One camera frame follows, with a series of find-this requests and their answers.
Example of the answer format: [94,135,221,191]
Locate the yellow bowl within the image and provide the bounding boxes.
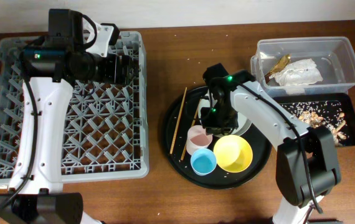
[213,135,253,173]

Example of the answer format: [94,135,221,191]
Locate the blue cup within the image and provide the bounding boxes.
[190,148,217,176]

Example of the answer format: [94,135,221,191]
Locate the round black tray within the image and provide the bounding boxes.
[159,86,272,189]

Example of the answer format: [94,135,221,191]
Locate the white napkin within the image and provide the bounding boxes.
[274,58,323,86]

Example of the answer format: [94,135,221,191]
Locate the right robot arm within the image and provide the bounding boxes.
[200,63,341,223]

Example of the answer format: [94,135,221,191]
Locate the gold snack wrapper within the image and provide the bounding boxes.
[265,54,291,83]

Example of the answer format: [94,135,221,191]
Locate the food scraps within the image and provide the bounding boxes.
[282,101,349,146]

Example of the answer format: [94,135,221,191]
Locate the black rectangular tray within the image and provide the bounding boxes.
[274,93,355,147]

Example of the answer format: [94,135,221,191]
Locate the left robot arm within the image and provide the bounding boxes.
[0,9,138,223]

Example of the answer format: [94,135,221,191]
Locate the grey ceramic plate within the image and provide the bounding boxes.
[197,93,252,136]

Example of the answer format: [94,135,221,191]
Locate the left wooden chopstick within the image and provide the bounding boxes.
[169,87,187,155]

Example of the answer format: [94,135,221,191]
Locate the clear plastic bin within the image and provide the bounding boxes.
[250,37,355,97]

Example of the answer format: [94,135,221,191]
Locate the pink cup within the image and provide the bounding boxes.
[186,125,213,155]

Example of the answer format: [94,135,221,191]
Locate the grey dishwasher rack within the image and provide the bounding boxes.
[0,31,149,189]

